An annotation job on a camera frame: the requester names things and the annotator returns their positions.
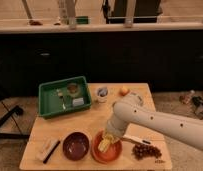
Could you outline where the yellow banana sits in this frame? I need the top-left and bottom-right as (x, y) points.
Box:
(98, 133), (114, 152)

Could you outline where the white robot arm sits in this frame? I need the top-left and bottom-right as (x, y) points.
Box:
(105, 92), (203, 151)

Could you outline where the white cup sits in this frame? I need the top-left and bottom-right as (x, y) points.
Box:
(96, 87), (108, 103)

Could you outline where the small orange fruit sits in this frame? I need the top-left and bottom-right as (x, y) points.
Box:
(119, 86), (130, 96)

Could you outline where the grey sponge block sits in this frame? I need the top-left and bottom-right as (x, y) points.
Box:
(72, 97), (84, 107)

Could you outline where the glass jar in tray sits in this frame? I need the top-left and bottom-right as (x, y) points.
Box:
(67, 83), (79, 97)

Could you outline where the green plastic tray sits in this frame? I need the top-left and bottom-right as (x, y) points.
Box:
(38, 76), (92, 119)

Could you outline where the dark purple bowl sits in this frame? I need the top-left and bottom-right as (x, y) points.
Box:
(63, 132), (89, 161)

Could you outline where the orange bowl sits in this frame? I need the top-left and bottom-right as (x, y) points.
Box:
(91, 131), (122, 164)

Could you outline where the green box on shelf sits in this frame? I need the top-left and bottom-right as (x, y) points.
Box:
(76, 16), (89, 24)

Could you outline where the bunch of red grapes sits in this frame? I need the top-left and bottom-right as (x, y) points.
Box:
(132, 144), (162, 160)

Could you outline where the white black brush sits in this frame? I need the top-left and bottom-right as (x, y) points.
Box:
(36, 138), (60, 163)

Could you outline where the black chair base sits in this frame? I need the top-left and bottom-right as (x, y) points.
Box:
(0, 105), (29, 140)

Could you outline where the white handled knife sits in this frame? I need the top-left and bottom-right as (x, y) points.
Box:
(121, 134), (151, 145)

